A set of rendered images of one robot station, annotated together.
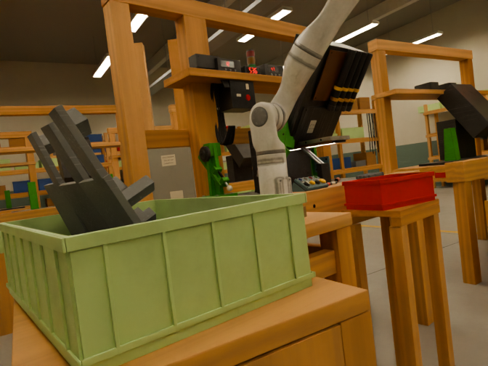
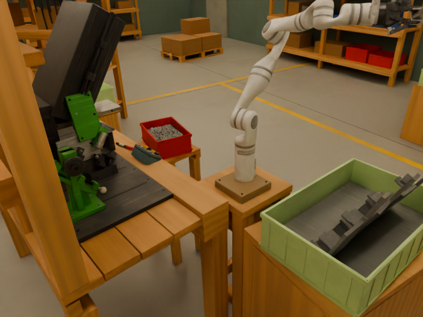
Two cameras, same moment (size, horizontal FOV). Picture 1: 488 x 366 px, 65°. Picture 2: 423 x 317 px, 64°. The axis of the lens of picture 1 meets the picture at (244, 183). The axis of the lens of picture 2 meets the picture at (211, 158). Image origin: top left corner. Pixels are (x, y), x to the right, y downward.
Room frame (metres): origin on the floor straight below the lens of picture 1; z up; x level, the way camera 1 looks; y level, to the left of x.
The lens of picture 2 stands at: (1.34, 1.26, 1.74)
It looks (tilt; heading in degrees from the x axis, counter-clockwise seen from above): 29 degrees down; 270
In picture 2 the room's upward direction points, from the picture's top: 2 degrees counter-clockwise
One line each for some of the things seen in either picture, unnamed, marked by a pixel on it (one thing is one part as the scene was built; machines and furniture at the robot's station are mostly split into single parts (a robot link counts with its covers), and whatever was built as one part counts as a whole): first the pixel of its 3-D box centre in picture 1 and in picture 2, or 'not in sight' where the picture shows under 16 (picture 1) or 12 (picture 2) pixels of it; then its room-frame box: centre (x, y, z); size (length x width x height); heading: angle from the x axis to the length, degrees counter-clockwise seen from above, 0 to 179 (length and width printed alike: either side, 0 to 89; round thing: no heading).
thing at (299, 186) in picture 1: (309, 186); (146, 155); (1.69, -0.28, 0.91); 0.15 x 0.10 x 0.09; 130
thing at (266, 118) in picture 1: (268, 130); (245, 128); (1.20, -0.09, 1.13); 0.09 x 0.09 x 0.17; 53
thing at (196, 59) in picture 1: (204, 63); not in sight; (2.02, 0.13, 1.59); 0.15 x 0.07 x 0.07; 130
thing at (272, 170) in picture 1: (273, 181); (244, 160); (1.20, -0.09, 0.97); 0.09 x 0.09 x 0.17; 44
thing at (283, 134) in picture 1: (282, 135); (82, 114); (1.94, -0.22, 1.17); 0.13 x 0.12 x 0.20; 130
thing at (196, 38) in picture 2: not in sight; (191, 38); (1.75, -6.78, 0.37); 1.20 x 0.80 x 0.74; 40
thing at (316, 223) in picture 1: (278, 226); (243, 186); (1.20, -0.09, 0.83); 0.32 x 0.32 x 0.04; 38
